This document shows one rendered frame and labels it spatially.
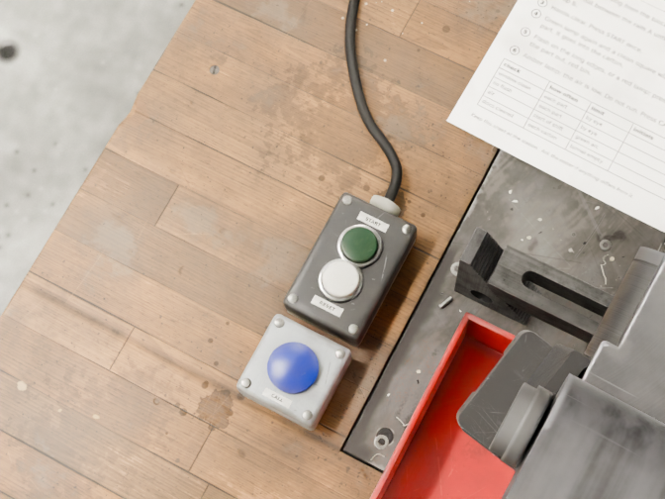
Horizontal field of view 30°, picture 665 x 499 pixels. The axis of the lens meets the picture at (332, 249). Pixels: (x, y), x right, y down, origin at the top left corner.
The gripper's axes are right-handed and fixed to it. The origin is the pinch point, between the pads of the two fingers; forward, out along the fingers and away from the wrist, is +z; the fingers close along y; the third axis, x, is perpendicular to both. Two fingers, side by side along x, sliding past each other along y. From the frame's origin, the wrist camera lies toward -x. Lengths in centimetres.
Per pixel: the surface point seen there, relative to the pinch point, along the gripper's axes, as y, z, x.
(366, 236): 14.9, 21.6, -2.6
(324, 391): 10.2, 19.0, 8.9
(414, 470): 0.9, 19.5, 9.6
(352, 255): 14.8, 21.1, -0.7
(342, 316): 12.5, 20.6, 3.5
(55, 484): 22.3, 20.8, 27.8
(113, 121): 59, 127, 5
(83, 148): 60, 126, 12
